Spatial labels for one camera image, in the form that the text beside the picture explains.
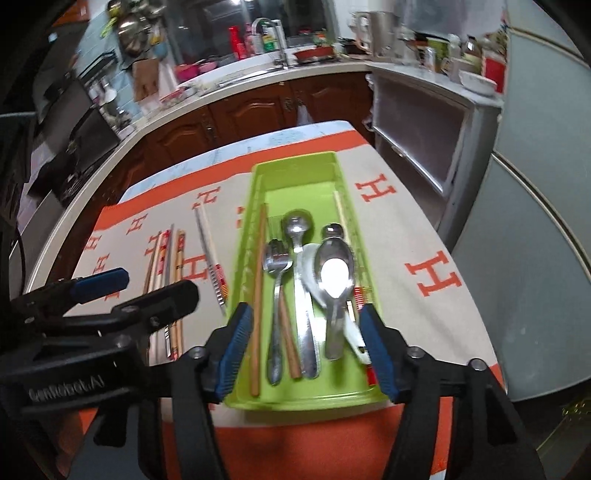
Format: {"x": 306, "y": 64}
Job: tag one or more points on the pink bowl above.
{"x": 207, "y": 67}

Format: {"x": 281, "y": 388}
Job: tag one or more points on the bowl with red lid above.
{"x": 175, "y": 96}

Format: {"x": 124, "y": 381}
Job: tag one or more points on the patterned white bowl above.
{"x": 478, "y": 84}

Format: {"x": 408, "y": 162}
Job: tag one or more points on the green dish soap bottle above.
{"x": 269, "y": 40}

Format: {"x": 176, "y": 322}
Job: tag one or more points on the metal spoons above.
{"x": 305, "y": 272}

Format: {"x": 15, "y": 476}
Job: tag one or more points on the brown glass bottle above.
{"x": 472, "y": 50}

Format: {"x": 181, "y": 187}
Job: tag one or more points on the pink bottle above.
{"x": 251, "y": 44}

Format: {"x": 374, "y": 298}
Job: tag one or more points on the red pan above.
{"x": 314, "y": 54}

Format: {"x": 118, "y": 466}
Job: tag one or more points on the black gas stove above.
{"x": 76, "y": 177}

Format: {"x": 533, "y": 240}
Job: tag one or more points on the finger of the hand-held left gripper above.
{"x": 99, "y": 284}
{"x": 161, "y": 302}

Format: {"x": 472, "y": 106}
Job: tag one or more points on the metal can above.
{"x": 429, "y": 59}

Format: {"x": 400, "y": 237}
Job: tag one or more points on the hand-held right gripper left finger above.
{"x": 235, "y": 355}

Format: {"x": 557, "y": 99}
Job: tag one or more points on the tan patterned chopstick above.
{"x": 182, "y": 258}
{"x": 177, "y": 258}

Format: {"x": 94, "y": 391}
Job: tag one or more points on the white plastic bag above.
{"x": 304, "y": 115}

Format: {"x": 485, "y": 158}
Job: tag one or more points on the black splash guard panel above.
{"x": 78, "y": 124}

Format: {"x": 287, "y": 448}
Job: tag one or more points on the grey refrigerator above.
{"x": 531, "y": 207}

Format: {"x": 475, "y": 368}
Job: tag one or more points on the white mug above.
{"x": 457, "y": 71}

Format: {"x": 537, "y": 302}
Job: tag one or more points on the beige electric kettle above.
{"x": 381, "y": 34}

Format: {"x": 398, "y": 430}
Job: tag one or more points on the green plastic tray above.
{"x": 295, "y": 184}

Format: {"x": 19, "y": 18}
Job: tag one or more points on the cream chopstick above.
{"x": 344, "y": 230}
{"x": 147, "y": 265}

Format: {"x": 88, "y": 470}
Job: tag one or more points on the wooden cutting board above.
{"x": 147, "y": 81}

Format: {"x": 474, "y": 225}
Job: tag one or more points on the brown wooden chopstick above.
{"x": 259, "y": 300}
{"x": 288, "y": 341}

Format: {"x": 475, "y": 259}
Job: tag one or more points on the steel wok pan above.
{"x": 131, "y": 39}

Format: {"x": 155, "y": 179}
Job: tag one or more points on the white spatula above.
{"x": 108, "y": 94}

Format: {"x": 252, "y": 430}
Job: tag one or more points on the window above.
{"x": 203, "y": 27}

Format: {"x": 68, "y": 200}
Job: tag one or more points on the white plastic bottle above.
{"x": 455, "y": 46}

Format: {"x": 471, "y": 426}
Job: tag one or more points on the steel cabinet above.
{"x": 415, "y": 134}

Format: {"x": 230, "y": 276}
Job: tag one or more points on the orange patterned blanket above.
{"x": 415, "y": 230}

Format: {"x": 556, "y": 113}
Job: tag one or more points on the steel splash guard panel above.
{"x": 44, "y": 226}

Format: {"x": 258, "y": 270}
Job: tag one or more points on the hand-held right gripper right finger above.
{"x": 381, "y": 355}

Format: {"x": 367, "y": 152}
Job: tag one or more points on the red bottle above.
{"x": 238, "y": 44}

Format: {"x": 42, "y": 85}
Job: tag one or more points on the steel sink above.
{"x": 249, "y": 76}

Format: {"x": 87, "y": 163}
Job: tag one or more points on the steel faucet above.
{"x": 281, "y": 46}

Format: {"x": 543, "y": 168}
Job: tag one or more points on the wooden base cabinets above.
{"x": 231, "y": 124}

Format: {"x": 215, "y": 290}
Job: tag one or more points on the pink basin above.
{"x": 187, "y": 71}

